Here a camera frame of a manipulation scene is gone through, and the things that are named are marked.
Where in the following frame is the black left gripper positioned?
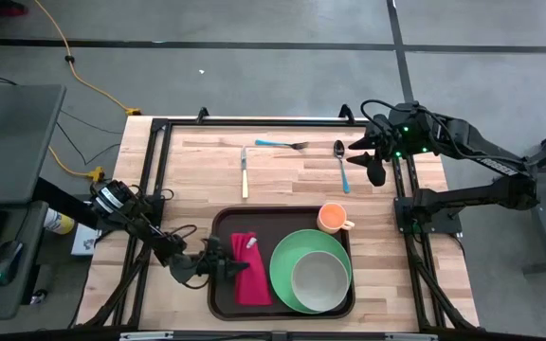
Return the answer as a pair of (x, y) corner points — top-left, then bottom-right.
(191, 236), (250, 285)

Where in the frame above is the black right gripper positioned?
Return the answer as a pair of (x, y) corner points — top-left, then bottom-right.
(346, 113), (407, 188)

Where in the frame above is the red cloth napkin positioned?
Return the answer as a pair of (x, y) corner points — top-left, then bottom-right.
(230, 231), (274, 307)

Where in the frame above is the blue-handled metal spoon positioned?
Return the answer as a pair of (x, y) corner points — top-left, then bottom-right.
(333, 139), (352, 194)

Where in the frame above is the green plate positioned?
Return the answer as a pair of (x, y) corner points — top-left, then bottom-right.
(268, 228), (353, 315)

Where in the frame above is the orange mug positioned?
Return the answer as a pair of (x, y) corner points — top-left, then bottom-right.
(317, 202), (355, 235)

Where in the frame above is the cream-handled table knife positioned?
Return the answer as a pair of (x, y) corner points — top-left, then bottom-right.
(240, 146), (250, 199)

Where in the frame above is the pale grey bowl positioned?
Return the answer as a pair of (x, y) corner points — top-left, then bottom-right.
(291, 250), (351, 313)

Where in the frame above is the blue-handled metal fork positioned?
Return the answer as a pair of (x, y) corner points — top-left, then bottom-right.
(254, 138), (310, 152)

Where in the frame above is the dark brown plastic tray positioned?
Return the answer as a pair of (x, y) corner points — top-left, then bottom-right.
(208, 206), (356, 322)

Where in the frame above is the small white box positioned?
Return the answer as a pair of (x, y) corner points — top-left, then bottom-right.
(70, 223), (101, 257)

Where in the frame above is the white and yellow bottle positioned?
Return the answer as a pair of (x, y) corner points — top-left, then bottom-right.
(43, 207), (76, 236)

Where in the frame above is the black computer mouse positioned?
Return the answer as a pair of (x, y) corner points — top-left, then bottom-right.
(0, 240), (25, 287)

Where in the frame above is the grey desk top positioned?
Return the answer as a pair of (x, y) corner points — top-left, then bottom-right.
(0, 83), (67, 206)

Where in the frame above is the person's foot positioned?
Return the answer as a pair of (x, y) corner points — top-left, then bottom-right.
(0, 0), (30, 18)

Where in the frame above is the black aluminium table frame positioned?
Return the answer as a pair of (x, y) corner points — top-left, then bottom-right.
(71, 104), (482, 341)

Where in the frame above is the yellow extension cable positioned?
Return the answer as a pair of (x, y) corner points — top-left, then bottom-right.
(33, 0), (142, 117)
(47, 145), (107, 184)

